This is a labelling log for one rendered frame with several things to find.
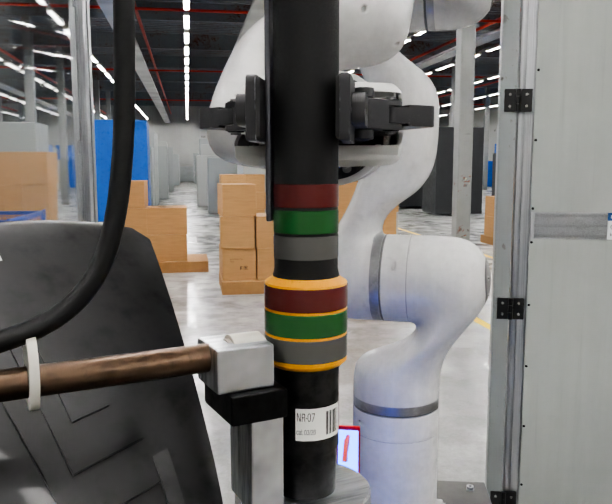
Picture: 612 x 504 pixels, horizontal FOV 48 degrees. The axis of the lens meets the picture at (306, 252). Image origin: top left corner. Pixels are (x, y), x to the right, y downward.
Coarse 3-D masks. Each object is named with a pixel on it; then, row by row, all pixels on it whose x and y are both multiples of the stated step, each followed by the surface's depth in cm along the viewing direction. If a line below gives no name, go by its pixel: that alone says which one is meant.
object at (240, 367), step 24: (216, 336) 35; (216, 360) 33; (240, 360) 33; (264, 360) 34; (216, 384) 33; (240, 384) 33; (264, 384) 34; (216, 408) 34; (240, 408) 33; (264, 408) 33; (240, 432) 35; (264, 432) 34; (240, 456) 35; (264, 456) 34; (240, 480) 35; (264, 480) 34; (336, 480) 38; (360, 480) 38
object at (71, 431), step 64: (0, 256) 41; (64, 256) 43; (128, 256) 46; (0, 320) 38; (128, 320) 42; (128, 384) 38; (192, 384) 40; (0, 448) 34; (64, 448) 35; (128, 448) 36; (192, 448) 37
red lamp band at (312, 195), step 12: (276, 192) 34; (288, 192) 34; (300, 192) 34; (312, 192) 34; (324, 192) 34; (336, 192) 35; (276, 204) 35; (288, 204) 34; (300, 204) 34; (312, 204) 34; (324, 204) 34; (336, 204) 35
